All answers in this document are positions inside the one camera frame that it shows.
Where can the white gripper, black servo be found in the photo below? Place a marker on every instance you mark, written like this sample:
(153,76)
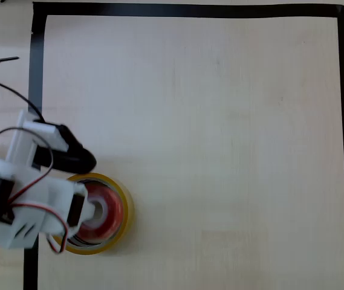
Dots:
(77,208)

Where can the small red tape roll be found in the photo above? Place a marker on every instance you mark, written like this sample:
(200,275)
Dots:
(114,208)

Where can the big yellowish clear tape roll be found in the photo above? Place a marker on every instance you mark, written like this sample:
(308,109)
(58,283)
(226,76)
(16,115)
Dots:
(127,211)

